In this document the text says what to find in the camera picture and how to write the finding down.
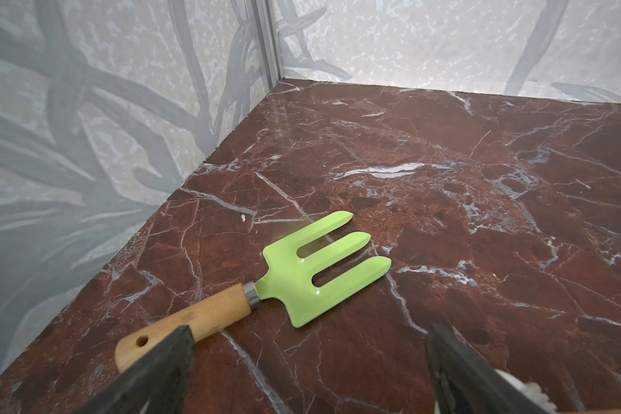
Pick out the green plastic fork toy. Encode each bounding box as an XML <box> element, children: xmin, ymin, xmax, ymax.
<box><xmin>115</xmin><ymin>210</ymin><xmax>392</xmax><ymax>373</ymax></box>

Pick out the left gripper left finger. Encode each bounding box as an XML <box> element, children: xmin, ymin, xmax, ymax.
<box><xmin>76</xmin><ymin>325</ymin><xmax>195</xmax><ymax>413</ymax></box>

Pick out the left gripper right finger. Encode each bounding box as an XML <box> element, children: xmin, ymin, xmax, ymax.
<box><xmin>425</xmin><ymin>324</ymin><xmax>545</xmax><ymax>413</ymax></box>

